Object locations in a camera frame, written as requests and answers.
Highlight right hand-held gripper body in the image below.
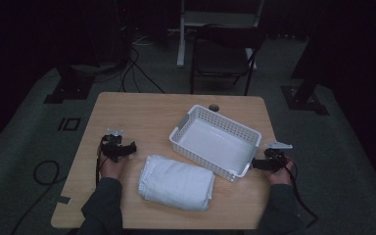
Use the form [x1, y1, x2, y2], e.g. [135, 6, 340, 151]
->
[263, 141, 294, 173]

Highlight right hand-held gripper cable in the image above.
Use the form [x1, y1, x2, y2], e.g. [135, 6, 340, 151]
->
[284, 157, 320, 229]

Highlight hand-held gripper cable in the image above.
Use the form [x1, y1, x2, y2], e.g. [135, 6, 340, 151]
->
[95, 136, 106, 188]
[284, 157, 320, 229]

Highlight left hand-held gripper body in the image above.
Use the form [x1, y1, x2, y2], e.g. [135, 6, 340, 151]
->
[99, 127, 131, 164]

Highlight black stand base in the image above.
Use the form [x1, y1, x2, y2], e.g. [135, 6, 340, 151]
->
[280, 0, 331, 117]
[43, 64, 96, 105]

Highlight left hand-held gripper cable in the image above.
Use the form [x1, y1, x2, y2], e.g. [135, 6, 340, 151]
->
[95, 136, 106, 188]

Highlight white perforated plastic basket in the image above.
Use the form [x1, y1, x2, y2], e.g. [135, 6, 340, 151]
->
[168, 104, 262, 183]

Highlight black folding chair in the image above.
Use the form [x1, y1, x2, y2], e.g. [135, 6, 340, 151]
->
[189, 23, 267, 97]

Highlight person's right hand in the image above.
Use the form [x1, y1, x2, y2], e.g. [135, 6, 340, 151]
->
[261, 158, 297, 187]

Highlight black looped floor cable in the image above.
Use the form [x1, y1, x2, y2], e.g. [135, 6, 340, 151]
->
[9, 160, 69, 235]

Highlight white metal frame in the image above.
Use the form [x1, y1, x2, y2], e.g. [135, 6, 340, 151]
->
[176, 0, 266, 71]

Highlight white towel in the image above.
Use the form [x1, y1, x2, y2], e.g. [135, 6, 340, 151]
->
[137, 154, 215, 212]

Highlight person's left hand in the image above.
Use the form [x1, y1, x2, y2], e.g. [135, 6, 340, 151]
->
[99, 152, 130, 181]

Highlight grey tape piece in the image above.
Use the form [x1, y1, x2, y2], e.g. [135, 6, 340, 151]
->
[55, 195, 72, 206]

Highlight black cables behind table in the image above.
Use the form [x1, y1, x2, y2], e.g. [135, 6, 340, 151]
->
[118, 33, 166, 95]

